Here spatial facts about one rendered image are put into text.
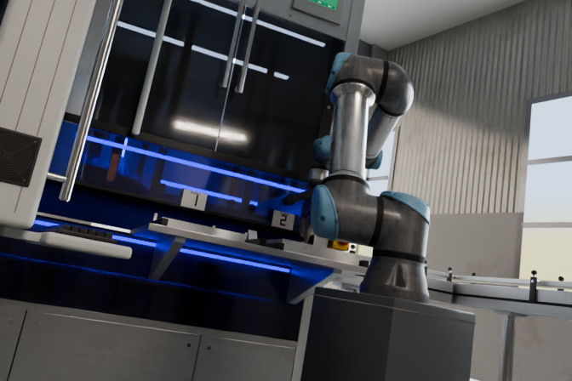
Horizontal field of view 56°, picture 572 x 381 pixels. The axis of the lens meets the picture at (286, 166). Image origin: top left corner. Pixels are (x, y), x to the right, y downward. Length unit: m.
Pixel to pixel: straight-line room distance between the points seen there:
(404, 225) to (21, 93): 0.90
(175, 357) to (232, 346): 0.20
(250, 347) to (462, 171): 2.98
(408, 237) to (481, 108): 3.53
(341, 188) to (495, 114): 3.44
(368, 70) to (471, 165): 3.18
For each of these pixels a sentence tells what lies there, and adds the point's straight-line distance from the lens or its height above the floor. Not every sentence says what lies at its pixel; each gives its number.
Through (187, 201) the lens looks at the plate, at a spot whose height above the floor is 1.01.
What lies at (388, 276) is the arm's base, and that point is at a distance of 1.18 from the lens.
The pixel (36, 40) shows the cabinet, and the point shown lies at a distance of 1.40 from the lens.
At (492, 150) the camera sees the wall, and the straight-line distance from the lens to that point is 4.46.
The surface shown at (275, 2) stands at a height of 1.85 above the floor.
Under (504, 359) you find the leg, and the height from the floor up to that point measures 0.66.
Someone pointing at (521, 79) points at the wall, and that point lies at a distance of 4.55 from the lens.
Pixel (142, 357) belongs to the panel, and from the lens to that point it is 1.90.
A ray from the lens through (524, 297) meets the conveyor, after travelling 2.24.
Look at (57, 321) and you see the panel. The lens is 1.87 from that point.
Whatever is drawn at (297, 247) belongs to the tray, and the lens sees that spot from 1.61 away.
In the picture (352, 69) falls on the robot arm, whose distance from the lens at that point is 1.41.
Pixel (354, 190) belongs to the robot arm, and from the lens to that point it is 1.20.
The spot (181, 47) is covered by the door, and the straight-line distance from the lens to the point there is 2.04.
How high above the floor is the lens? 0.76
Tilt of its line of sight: 13 degrees up
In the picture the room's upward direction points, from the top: 10 degrees clockwise
